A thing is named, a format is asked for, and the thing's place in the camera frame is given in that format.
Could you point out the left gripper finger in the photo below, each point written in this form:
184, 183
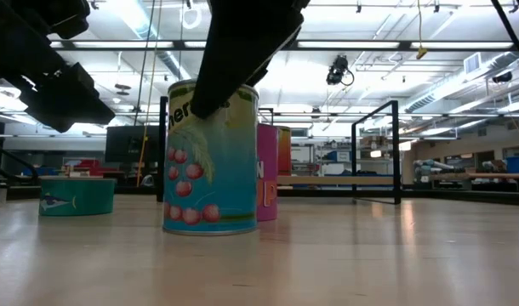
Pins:
246, 42

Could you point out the orange apple label can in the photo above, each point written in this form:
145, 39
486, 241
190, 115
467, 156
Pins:
285, 153

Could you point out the teal pink chicken soup can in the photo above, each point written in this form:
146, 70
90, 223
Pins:
268, 170

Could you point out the blue cherries label can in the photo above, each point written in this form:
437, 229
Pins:
217, 183

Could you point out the teal tuna can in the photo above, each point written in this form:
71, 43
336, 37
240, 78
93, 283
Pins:
76, 197

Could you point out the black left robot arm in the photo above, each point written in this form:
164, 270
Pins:
38, 47

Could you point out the wooden shelf board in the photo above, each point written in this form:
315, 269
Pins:
327, 180

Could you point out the white board sign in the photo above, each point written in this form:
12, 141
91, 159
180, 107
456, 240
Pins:
302, 155

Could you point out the blue storage box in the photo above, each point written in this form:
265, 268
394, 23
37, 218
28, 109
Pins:
338, 156

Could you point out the red storage bins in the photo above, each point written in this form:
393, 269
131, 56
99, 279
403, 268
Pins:
93, 168

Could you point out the black ceiling fixture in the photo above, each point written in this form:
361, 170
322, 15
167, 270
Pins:
503, 77

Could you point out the wooden workbench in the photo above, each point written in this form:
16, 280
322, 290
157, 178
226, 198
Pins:
497, 176

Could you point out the black overhead camera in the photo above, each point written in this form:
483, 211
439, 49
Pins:
337, 70

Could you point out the black metal shelf bracket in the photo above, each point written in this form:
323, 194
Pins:
162, 149
396, 149

